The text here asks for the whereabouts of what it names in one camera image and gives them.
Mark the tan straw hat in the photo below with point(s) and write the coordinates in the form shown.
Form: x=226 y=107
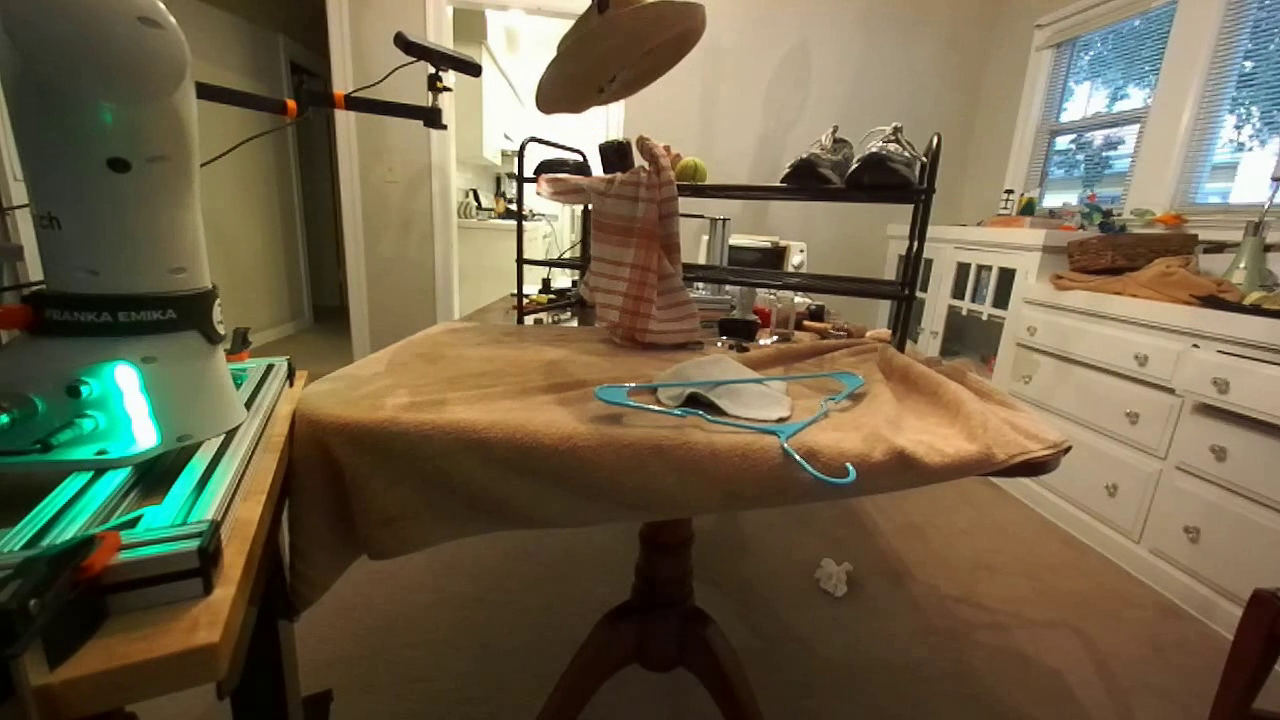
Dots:
x=620 y=50

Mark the aluminium rail robot base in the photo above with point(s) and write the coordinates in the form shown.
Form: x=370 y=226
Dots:
x=174 y=494

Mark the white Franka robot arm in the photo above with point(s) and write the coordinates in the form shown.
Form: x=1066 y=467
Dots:
x=104 y=203

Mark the black metal shelf rack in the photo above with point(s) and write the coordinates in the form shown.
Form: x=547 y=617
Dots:
x=800 y=192

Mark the white face mask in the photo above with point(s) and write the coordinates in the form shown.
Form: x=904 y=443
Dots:
x=726 y=393

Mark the orange white striped towel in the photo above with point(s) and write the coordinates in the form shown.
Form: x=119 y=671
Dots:
x=641 y=252

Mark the teal clothes hanger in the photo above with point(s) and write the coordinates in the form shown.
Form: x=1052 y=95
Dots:
x=797 y=456

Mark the tan tablecloth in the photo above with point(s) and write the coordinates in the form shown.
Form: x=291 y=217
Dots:
x=464 y=427

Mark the green ball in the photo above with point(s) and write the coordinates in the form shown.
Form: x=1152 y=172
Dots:
x=694 y=169

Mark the black cup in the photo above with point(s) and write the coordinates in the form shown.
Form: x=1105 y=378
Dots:
x=619 y=157

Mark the black shoe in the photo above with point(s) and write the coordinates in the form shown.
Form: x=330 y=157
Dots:
x=819 y=166
x=885 y=160

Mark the crumpled white paper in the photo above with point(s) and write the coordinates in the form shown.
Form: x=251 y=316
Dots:
x=835 y=578

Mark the white glass door cabinet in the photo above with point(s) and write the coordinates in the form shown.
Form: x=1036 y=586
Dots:
x=981 y=287

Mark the black boom with orange clamps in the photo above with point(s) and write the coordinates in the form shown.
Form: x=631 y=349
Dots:
x=254 y=100

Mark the brown woven basket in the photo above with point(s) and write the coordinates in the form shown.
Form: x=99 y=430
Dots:
x=1129 y=251

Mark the tan cloth on dresser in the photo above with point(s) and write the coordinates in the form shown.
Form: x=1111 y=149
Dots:
x=1152 y=283

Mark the white drawer dresser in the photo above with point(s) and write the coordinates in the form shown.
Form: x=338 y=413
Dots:
x=1160 y=413

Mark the wide white framed window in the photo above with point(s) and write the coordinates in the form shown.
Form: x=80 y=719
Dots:
x=1101 y=113

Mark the wooden workbench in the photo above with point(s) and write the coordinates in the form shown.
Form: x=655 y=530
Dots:
x=186 y=625

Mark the grey glass bottle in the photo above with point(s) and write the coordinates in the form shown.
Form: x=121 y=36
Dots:
x=1254 y=263

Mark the narrow white framed window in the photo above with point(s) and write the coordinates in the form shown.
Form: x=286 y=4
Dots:
x=1241 y=113

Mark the dark wooden chair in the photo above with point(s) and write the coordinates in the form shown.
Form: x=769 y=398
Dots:
x=1246 y=661

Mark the dark wooden table pedestal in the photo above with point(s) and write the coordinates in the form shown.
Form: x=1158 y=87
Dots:
x=661 y=602

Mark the black stereo camera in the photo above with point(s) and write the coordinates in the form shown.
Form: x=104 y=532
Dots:
x=437 y=53

